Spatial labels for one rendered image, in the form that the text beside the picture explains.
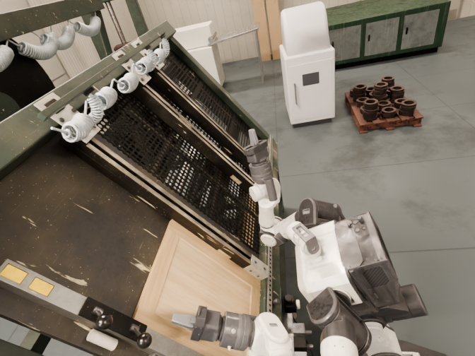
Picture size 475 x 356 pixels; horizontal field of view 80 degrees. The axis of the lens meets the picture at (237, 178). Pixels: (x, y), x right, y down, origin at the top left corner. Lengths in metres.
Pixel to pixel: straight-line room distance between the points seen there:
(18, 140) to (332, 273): 1.00
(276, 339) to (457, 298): 2.00
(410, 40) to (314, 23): 3.07
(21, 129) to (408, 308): 1.41
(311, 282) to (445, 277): 1.87
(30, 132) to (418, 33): 6.64
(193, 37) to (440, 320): 5.83
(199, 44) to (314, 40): 2.90
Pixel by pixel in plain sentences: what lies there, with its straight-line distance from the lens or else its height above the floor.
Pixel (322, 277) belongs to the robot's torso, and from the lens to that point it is 0.97.
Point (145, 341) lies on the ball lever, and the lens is 0.87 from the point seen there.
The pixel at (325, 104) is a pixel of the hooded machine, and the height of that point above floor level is 0.31.
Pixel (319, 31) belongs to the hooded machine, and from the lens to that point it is 4.26.
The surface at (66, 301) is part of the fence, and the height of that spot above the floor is 1.55.
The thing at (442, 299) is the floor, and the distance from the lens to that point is 2.64.
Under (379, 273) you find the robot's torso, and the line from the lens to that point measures 0.98.
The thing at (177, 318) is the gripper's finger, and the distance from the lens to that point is 0.87.
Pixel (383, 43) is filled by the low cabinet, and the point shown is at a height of 0.37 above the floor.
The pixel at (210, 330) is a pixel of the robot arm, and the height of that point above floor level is 1.43.
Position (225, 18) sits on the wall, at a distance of 8.59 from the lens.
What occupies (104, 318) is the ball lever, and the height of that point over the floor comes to 1.55.
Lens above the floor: 2.16
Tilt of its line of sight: 36 degrees down
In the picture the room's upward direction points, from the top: 14 degrees counter-clockwise
